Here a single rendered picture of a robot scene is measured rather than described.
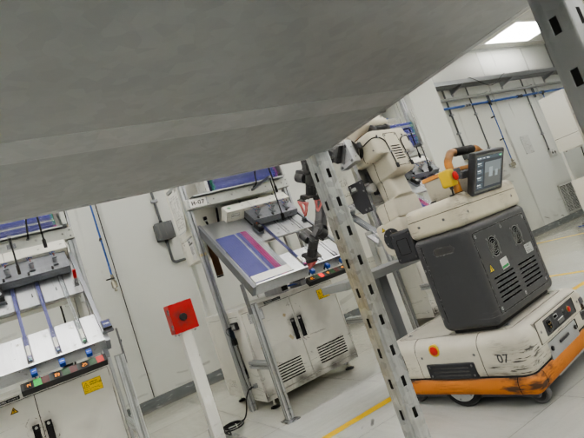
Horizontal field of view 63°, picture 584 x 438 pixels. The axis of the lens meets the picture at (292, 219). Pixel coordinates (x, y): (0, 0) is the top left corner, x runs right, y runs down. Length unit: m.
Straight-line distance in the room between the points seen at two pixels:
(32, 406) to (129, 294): 1.91
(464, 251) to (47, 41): 1.74
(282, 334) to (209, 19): 2.73
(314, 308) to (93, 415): 1.39
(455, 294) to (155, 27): 1.79
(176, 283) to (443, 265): 2.98
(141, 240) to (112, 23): 4.21
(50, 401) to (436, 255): 1.92
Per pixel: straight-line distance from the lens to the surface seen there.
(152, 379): 4.41
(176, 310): 2.57
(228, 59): 0.37
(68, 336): 2.44
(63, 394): 2.68
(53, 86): 0.35
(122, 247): 4.45
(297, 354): 3.02
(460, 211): 1.92
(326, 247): 2.96
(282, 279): 2.66
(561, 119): 6.84
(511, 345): 1.92
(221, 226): 3.10
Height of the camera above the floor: 0.76
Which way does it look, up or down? 5 degrees up
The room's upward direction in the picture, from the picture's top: 19 degrees counter-clockwise
